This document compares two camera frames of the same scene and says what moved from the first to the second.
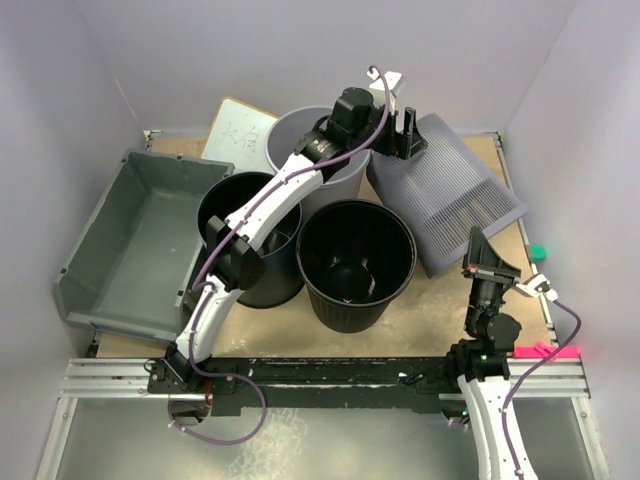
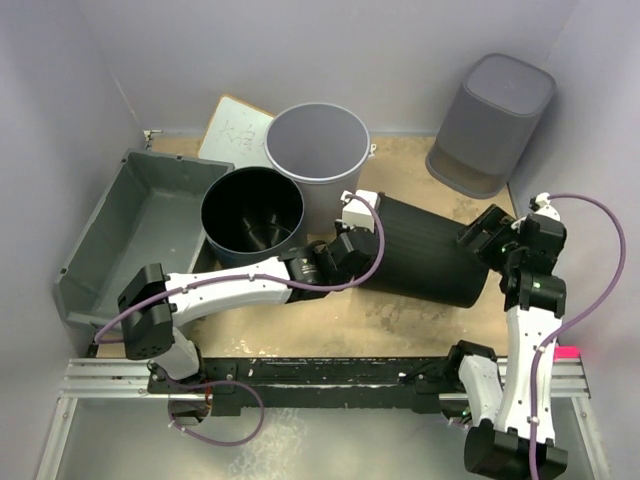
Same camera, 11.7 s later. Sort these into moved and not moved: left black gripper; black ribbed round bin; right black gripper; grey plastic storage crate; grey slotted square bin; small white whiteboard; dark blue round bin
Moved: right black gripper; left black gripper; black ribbed round bin; grey slotted square bin
Not moved: grey plastic storage crate; small white whiteboard; dark blue round bin
